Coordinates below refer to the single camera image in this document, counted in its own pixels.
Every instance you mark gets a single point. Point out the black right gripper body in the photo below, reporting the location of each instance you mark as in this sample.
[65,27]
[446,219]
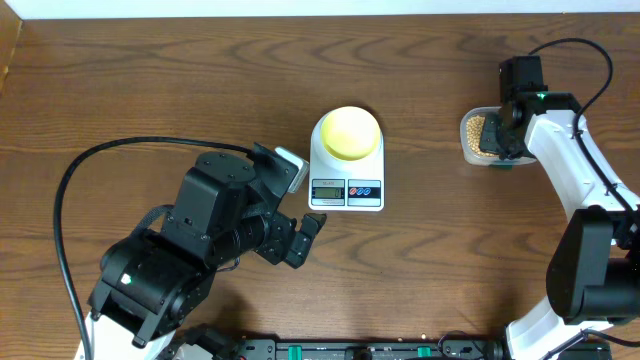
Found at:
[493,140]

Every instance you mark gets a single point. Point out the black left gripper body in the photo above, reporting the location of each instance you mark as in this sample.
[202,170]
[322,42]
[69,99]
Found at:
[276,226]

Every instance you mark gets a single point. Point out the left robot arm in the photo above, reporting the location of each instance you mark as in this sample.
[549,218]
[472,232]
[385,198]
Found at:
[152,279]

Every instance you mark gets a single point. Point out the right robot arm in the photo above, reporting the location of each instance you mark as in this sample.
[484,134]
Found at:
[592,280]

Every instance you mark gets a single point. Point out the white digital kitchen scale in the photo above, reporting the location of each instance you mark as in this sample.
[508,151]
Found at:
[337,185]

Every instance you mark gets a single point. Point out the yellow plastic bowl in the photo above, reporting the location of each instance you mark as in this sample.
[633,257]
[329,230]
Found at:
[350,133]

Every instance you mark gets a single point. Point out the clear container of soybeans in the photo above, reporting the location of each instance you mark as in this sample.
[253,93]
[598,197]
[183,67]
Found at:
[471,127]

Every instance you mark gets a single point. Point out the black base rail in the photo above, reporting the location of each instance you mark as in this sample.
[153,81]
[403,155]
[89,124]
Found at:
[206,343]

